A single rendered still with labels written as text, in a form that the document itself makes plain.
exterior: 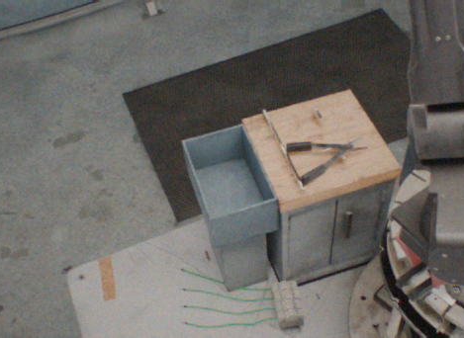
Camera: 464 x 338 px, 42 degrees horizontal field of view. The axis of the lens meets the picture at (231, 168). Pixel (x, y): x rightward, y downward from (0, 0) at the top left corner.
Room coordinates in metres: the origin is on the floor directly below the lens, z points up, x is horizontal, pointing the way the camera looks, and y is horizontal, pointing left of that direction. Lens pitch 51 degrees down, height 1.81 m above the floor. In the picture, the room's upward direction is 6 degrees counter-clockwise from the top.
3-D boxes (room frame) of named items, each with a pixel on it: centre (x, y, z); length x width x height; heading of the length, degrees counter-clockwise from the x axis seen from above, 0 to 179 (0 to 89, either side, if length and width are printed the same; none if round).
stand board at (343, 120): (0.64, -0.14, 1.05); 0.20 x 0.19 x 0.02; 103
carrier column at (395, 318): (0.41, -0.24, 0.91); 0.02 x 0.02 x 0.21
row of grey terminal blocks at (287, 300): (0.50, -0.07, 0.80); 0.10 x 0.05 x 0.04; 2
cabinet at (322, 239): (0.64, -0.14, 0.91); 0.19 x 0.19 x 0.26; 13
